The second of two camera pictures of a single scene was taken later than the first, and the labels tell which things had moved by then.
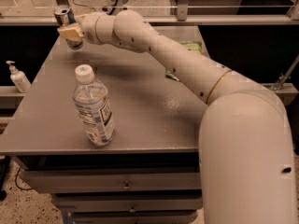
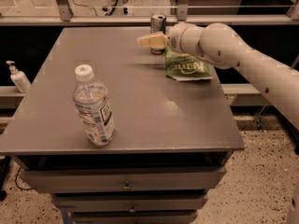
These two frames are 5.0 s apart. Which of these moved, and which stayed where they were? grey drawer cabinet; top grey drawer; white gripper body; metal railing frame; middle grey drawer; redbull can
Moved: redbull can; white gripper body
Stayed: metal railing frame; grey drawer cabinet; middle grey drawer; top grey drawer
